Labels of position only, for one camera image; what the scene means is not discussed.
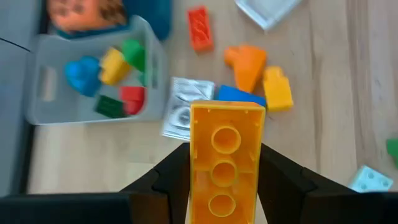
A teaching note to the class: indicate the teal plastic bin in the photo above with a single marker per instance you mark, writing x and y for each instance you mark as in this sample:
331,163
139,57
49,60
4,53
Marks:
152,15

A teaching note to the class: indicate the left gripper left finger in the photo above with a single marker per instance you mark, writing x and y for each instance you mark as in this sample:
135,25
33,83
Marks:
168,193

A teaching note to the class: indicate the mint green brick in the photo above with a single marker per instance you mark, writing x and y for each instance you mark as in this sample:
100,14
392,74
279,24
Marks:
370,180

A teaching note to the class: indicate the orange-red brick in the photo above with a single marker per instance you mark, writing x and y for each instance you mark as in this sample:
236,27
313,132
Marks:
200,29

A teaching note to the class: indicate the ornate playing card deck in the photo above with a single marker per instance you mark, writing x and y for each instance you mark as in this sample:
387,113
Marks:
182,105

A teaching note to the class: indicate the light grey plastic bin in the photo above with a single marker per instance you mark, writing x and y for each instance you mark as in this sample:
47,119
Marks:
62,109

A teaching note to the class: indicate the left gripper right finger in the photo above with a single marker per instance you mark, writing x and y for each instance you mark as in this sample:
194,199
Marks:
286,193

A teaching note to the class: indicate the blue toy block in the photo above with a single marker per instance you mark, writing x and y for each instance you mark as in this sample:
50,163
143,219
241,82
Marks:
236,95

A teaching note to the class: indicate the bright green toy block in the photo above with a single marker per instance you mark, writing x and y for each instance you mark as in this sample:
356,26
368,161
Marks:
393,152

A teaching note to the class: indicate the orange toy block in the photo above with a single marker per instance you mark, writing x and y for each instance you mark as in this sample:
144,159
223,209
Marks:
247,68

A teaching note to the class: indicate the dark green brick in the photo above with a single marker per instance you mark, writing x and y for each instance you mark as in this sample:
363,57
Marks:
109,107

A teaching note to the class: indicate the yellow three-stud brick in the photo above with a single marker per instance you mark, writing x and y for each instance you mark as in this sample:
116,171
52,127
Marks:
202,155

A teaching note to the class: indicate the orange foam die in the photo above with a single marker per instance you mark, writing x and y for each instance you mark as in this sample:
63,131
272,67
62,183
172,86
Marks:
81,14

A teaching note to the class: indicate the red toy block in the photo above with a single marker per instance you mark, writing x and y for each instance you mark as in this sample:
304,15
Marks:
132,99

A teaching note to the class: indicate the light blue rounded block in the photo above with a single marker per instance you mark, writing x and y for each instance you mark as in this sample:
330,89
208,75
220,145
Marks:
82,76

